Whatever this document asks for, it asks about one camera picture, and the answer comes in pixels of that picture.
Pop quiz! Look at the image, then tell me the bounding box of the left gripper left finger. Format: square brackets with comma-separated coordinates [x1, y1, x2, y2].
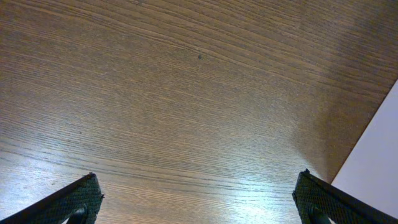
[1, 172, 104, 224]

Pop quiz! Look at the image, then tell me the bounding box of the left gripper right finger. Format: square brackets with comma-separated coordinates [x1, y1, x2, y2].
[292, 170, 397, 224]

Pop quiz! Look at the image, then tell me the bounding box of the pink cardboard box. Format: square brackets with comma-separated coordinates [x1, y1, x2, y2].
[331, 84, 398, 218]

